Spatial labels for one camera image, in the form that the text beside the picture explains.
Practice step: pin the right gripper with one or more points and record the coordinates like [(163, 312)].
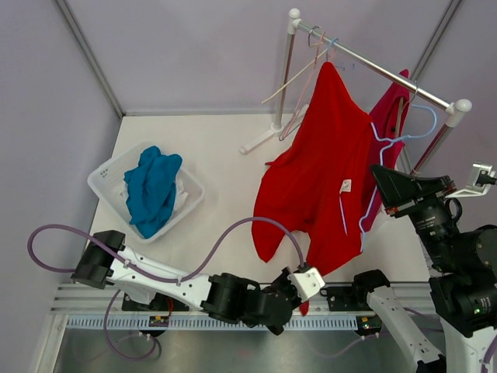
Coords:
[(397, 186)]

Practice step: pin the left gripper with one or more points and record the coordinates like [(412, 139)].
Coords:
[(283, 277)]

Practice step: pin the red t shirt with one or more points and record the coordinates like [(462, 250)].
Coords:
[(316, 185)]

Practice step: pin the white t shirt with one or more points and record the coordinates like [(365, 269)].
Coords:
[(180, 199)]

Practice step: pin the light blue wire hanger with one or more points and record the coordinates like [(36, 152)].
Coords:
[(329, 57)]

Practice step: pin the blue t shirt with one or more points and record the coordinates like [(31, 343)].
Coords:
[(151, 189)]

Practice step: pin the pink wire hanger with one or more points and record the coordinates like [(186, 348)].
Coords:
[(299, 109)]

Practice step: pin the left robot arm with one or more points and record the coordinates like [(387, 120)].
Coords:
[(224, 297)]

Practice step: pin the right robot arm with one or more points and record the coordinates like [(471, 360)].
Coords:
[(463, 293)]

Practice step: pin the magenta t shirt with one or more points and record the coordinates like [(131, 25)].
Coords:
[(385, 114)]

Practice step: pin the white clothes rack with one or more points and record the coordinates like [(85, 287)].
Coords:
[(280, 128)]

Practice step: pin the white plastic basket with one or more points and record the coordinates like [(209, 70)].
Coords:
[(107, 183)]

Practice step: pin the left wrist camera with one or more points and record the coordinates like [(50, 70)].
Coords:
[(307, 282)]

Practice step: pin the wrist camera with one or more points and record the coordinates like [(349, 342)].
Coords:
[(482, 178), (307, 282)]

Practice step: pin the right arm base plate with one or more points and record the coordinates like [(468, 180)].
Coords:
[(344, 299)]

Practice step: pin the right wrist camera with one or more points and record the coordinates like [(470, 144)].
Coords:
[(482, 178)]

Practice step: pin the aluminium rail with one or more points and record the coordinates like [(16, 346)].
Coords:
[(437, 297)]

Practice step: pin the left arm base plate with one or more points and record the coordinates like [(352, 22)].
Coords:
[(160, 303)]

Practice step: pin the cream wire hanger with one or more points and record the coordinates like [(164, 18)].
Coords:
[(312, 64)]

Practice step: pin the white slotted cable duct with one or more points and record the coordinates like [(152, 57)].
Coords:
[(202, 322)]

